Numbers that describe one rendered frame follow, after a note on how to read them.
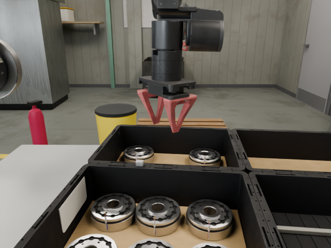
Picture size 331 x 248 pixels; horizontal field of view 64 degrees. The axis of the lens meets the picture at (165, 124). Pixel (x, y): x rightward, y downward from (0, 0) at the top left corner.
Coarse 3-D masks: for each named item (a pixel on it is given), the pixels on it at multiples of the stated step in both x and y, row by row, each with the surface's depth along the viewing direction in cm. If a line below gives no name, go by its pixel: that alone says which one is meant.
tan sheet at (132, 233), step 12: (84, 216) 63; (84, 228) 59; (96, 228) 59; (132, 228) 59; (180, 228) 59; (240, 228) 59; (72, 240) 55; (120, 240) 55; (132, 240) 55; (168, 240) 55; (180, 240) 55; (192, 240) 55; (204, 240) 55; (228, 240) 55; (240, 240) 55
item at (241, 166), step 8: (160, 128) 93; (168, 128) 92; (184, 128) 92; (192, 128) 91; (200, 128) 91; (208, 128) 91; (216, 128) 91; (224, 128) 91; (112, 136) 85; (232, 136) 84; (104, 144) 78; (232, 144) 78; (96, 152) 73; (88, 160) 68; (96, 160) 68; (240, 160) 68; (200, 168) 64; (208, 168) 64; (216, 168) 64; (224, 168) 64; (232, 168) 64; (240, 168) 64
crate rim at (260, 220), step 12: (84, 168) 64; (108, 168) 65; (120, 168) 65; (132, 168) 65; (144, 168) 64; (156, 168) 64; (168, 168) 64; (180, 168) 64; (192, 168) 64; (72, 180) 59; (60, 192) 54; (252, 192) 54; (252, 204) 51; (48, 216) 48; (36, 228) 44; (264, 228) 45; (24, 240) 42; (264, 240) 42
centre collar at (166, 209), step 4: (152, 204) 61; (156, 204) 62; (160, 204) 62; (164, 204) 61; (148, 208) 60; (164, 208) 60; (168, 208) 60; (148, 212) 59; (152, 212) 58; (156, 212) 58; (160, 212) 58; (164, 212) 58
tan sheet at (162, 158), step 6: (120, 156) 93; (156, 156) 93; (162, 156) 93; (168, 156) 93; (174, 156) 93; (180, 156) 93; (186, 156) 93; (222, 156) 93; (156, 162) 89; (162, 162) 89; (168, 162) 89; (174, 162) 89; (180, 162) 89; (186, 162) 89; (222, 162) 89
